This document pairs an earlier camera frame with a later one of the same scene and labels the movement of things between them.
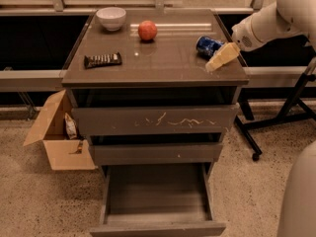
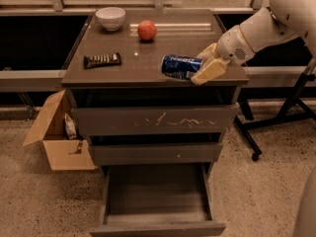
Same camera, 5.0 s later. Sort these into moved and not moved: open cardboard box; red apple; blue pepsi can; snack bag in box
Moved: blue pepsi can
Not moved: snack bag in box; red apple; open cardboard box
